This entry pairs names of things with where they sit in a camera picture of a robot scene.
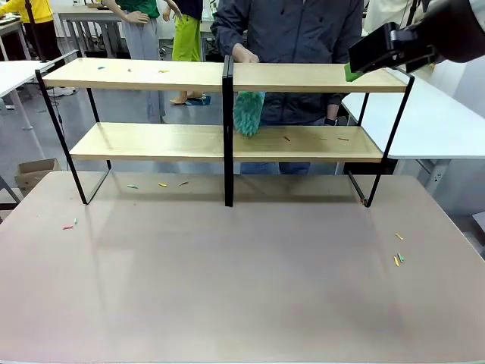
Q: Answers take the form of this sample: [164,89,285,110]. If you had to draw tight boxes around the cardboard box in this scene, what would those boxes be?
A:
[14,157,61,199]

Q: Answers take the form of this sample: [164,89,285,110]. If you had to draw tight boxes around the person's left forearm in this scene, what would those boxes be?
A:
[326,18,365,108]

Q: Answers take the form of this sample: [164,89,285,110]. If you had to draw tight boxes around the mannequin green top grey trousers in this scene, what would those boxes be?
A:
[107,0,167,124]

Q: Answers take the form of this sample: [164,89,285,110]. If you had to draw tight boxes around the person in grey jacket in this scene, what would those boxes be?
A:
[210,0,365,176]

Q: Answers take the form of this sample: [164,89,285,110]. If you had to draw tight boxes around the mannequin lime green trousers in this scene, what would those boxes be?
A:
[162,0,204,106]

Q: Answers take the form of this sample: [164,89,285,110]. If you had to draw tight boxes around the black tripod pole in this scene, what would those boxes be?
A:
[405,0,423,28]

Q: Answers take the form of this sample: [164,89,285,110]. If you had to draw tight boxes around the wooden shelf unit black frame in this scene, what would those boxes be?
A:
[228,55,416,209]
[35,51,230,208]

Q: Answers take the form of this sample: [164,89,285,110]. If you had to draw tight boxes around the person's right hand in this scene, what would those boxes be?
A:
[232,42,261,65]

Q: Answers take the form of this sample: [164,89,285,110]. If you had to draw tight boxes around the grey metal table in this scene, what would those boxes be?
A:
[55,7,128,58]

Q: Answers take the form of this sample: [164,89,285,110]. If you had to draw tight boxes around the large white table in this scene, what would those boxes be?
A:
[340,56,485,195]

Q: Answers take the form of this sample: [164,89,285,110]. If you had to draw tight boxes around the white background desk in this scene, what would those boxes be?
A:
[0,17,31,61]

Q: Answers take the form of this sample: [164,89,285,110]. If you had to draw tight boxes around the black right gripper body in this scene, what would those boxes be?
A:
[416,0,485,64]

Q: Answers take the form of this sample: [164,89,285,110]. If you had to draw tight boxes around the person's right forearm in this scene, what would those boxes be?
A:
[210,11,248,56]

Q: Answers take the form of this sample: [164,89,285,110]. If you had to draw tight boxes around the person in yellow top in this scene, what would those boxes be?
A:
[0,0,55,62]

